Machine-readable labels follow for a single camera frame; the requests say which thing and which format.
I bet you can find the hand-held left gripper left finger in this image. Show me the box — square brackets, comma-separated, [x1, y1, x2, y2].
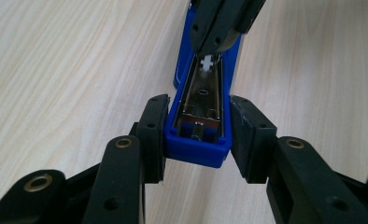
[82, 93, 171, 224]

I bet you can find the blue stapler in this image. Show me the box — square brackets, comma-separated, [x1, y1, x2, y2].
[163, 0, 245, 169]

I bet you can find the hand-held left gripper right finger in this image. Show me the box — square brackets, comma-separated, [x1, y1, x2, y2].
[229, 95, 368, 224]

